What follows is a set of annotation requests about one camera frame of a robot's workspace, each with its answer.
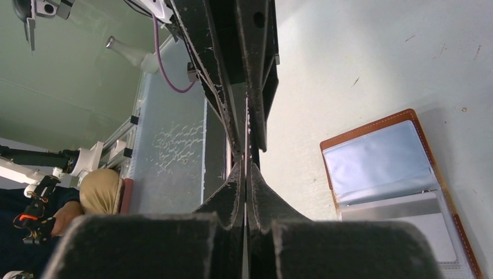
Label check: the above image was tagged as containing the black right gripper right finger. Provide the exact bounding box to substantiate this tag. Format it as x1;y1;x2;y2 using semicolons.
246;163;309;278

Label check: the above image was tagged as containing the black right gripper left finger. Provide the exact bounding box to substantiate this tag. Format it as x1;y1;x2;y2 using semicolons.
194;163;245;278

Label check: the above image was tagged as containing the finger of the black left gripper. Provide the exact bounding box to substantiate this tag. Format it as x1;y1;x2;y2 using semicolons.
171;1;243;156
235;1;280;152

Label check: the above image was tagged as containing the brown leather card holder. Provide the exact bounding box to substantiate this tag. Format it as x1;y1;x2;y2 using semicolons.
320;109;483;278

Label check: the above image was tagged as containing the clear glass flask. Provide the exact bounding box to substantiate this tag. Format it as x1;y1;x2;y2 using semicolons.
105;36;159;74

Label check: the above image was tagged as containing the person with beige cap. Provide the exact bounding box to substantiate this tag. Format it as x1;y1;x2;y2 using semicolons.
1;169;125;278

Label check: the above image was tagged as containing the overhead camera on mount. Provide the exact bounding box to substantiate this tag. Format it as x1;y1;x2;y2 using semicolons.
12;0;74;52

